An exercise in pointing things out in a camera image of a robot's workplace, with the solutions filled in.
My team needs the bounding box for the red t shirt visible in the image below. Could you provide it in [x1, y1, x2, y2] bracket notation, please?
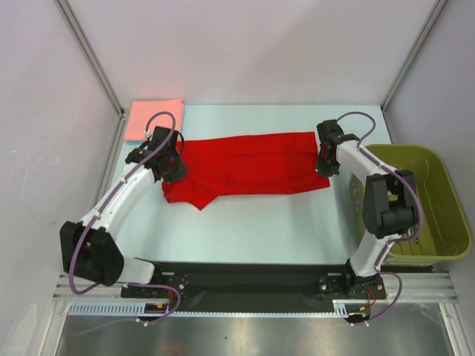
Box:
[162, 132, 330, 210]

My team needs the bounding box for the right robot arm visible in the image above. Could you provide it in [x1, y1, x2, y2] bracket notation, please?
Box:
[316, 119, 423, 297]

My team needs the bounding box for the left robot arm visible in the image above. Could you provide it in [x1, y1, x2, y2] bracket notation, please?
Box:
[59, 127, 188, 297]

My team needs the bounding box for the folded pink t shirt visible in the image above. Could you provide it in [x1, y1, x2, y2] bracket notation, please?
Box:
[124, 98, 185, 142]

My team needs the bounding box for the olive green plastic basket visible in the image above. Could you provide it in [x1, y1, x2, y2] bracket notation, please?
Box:
[367, 144, 472, 267]

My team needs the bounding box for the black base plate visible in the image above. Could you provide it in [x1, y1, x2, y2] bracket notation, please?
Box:
[118, 259, 387, 312]

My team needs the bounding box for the white slotted cable duct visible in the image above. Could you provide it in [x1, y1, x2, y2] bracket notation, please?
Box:
[68, 301, 368, 318]

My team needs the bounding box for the aluminium front rail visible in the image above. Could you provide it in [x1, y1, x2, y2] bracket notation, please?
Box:
[52, 272, 459, 303]

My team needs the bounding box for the left aluminium frame post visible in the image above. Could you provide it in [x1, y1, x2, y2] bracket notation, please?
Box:
[53, 0, 125, 118]

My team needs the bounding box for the aluminium frame post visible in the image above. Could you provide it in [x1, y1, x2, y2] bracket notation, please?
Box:
[380, 0, 450, 114]
[53, 0, 125, 118]

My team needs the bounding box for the right aluminium frame post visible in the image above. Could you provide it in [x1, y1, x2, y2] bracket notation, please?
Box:
[380, 0, 450, 114]

